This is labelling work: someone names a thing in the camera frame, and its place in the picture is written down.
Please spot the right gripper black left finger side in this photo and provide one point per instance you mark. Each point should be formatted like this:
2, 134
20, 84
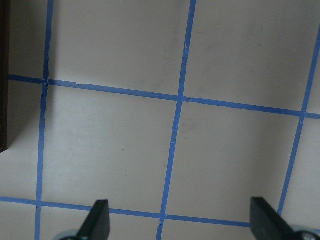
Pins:
97, 225

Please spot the right gripper black right finger side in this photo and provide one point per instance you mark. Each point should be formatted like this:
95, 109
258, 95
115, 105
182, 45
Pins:
267, 224

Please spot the dark wooden drawer cabinet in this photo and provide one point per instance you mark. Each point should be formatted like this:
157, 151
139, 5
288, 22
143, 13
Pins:
5, 10

